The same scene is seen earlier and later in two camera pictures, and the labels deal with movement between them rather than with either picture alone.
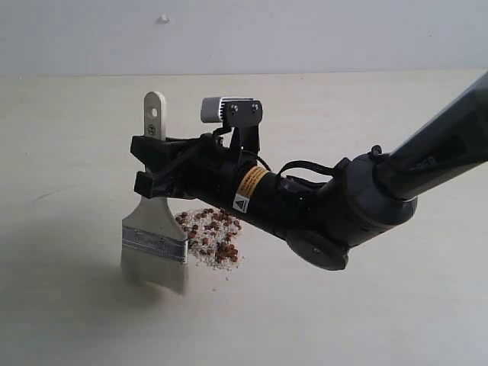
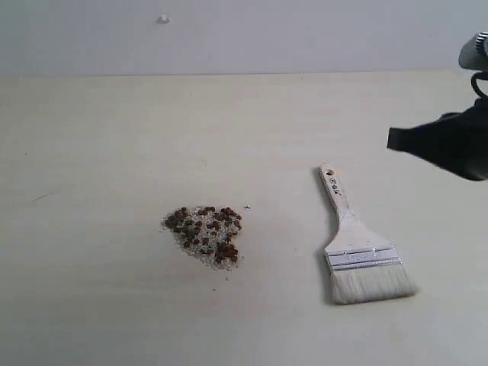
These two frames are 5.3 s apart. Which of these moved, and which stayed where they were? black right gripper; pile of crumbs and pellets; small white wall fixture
Moved: black right gripper
Stayed: small white wall fixture; pile of crumbs and pellets
